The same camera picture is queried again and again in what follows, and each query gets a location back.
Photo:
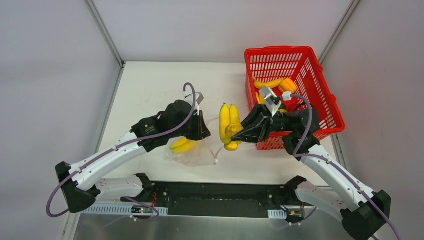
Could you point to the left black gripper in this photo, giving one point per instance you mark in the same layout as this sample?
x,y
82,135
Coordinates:
x,y
201,125

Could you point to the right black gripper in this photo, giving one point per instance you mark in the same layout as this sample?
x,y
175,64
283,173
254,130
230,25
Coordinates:
x,y
262,124

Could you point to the yellow banana bunch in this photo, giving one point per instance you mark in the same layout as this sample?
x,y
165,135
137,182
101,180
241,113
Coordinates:
x,y
183,145
260,99
229,126

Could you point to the clear zip top bag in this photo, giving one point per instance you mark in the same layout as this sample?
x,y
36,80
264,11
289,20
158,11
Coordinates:
x,y
206,151

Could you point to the red plastic basket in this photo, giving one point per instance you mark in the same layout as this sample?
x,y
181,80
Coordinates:
x,y
300,64

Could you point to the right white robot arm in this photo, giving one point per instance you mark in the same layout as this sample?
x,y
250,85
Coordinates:
x,y
361,210

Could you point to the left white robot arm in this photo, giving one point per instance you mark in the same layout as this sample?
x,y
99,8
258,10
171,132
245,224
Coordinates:
x,y
84,183

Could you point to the single yellow banana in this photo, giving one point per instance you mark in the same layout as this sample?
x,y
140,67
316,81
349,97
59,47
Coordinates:
x,y
272,84

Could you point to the orange toy pepper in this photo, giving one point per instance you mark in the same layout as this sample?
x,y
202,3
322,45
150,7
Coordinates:
x,y
287,85

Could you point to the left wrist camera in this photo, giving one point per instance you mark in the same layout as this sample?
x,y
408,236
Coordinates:
x,y
194,99

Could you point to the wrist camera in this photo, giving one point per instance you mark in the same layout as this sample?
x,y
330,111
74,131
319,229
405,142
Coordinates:
x,y
194,99
271,101

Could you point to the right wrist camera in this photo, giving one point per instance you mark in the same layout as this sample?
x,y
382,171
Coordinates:
x,y
271,101

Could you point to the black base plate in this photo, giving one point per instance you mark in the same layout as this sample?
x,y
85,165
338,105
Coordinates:
x,y
220,199

